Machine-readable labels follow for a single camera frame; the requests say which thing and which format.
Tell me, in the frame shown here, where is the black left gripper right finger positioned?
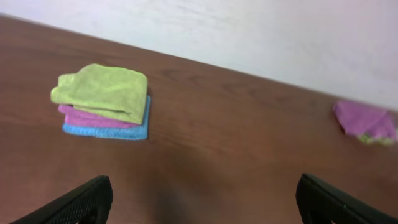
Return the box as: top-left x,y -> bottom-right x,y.
295,173 -> 397,224

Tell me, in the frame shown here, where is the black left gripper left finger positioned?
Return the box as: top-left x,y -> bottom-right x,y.
12,175 -> 113,224

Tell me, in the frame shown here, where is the light green cloth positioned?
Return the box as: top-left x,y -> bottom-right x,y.
50,64 -> 148,124

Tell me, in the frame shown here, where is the crumpled green cloth under purple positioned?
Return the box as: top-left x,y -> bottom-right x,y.
357,134 -> 397,146

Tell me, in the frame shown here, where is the folded blue cloth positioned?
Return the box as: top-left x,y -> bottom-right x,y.
62,95 -> 152,141

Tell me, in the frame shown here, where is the folded pink cloth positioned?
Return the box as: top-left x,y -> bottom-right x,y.
58,105 -> 139,128

